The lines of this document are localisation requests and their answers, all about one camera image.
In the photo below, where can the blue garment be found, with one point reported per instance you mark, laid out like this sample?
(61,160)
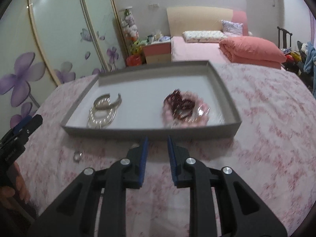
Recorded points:
(309,59)

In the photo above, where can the dark wooden chair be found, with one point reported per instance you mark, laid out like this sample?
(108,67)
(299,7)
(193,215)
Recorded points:
(284,38)

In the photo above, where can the beige and pink headboard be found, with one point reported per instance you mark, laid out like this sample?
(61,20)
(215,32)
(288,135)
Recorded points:
(197,19)

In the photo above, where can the tissue box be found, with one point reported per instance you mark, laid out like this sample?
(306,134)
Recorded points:
(158,35)

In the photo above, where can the bed with pink sheet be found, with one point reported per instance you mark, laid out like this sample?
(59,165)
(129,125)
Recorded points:
(195,51)

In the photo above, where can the white patterned pillow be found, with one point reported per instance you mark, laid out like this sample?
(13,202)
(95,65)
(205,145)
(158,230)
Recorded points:
(202,36)

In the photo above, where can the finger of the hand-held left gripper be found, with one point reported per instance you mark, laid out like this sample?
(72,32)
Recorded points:
(33,124)
(21,124)

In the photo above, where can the plush toy tower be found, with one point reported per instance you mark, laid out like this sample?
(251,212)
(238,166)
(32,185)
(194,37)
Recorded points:
(130,29)

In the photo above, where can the purple floral pillow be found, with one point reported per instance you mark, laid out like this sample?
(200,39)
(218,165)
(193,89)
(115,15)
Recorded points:
(232,27)

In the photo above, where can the pink floral tablecloth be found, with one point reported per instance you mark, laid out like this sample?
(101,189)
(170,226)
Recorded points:
(266,128)

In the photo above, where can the floral sliding door wardrobe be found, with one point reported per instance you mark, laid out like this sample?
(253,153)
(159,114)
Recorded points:
(32,54)

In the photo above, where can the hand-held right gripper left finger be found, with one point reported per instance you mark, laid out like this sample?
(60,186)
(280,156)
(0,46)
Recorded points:
(143,163)

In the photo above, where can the grey cardboard box tray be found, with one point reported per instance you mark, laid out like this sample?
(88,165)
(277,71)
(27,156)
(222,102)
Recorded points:
(148,91)

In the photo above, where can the folded pink quilt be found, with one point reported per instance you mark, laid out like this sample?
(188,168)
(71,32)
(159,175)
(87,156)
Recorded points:
(251,50)

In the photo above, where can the wide silver cuff bangle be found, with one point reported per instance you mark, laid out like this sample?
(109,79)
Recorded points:
(108,102)

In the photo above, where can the person's left hand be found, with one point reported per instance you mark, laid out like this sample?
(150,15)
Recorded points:
(14,185)

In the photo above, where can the light blue cloth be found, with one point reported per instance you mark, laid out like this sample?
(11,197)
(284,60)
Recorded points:
(165,39)

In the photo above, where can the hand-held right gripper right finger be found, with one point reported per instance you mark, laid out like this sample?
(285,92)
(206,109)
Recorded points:
(172,163)

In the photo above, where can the pink nightstand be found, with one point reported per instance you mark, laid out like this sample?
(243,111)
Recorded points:
(156,53)

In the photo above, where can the wall outlet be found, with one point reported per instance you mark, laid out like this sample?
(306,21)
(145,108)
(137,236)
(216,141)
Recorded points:
(153,5)

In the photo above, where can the red plastic bag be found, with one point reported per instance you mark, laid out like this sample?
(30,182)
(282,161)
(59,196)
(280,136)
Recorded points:
(133,60)

